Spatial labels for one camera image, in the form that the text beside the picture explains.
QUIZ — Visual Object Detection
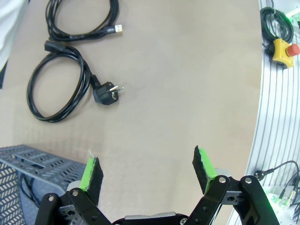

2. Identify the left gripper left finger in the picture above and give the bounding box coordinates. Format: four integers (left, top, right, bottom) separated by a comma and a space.
35, 156, 111, 225

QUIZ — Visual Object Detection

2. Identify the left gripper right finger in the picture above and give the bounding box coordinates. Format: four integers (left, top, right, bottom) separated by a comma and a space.
187, 145, 281, 225

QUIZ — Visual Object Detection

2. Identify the black power cable Schuko plug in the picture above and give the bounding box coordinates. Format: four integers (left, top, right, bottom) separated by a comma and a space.
26, 40, 125, 123

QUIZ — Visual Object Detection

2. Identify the black USB cable coil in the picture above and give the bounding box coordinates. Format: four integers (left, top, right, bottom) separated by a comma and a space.
45, 0, 124, 43

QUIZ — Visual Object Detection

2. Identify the blue-grey plastic mesh basket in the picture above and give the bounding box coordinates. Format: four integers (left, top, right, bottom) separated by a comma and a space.
0, 144, 88, 225

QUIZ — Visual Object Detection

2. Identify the slotted aluminium table plate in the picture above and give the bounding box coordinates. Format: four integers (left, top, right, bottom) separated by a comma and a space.
243, 0, 300, 225

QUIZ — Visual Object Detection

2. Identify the yellow emergency stop button box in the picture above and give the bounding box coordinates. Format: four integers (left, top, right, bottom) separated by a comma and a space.
273, 38, 300, 69

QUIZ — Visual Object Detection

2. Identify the thin black cable with plug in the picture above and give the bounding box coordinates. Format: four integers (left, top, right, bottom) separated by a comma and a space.
254, 160, 300, 181

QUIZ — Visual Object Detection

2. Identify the black emergency stop cable coil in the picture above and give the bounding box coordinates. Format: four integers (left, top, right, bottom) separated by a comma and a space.
260, 7, 295, 45

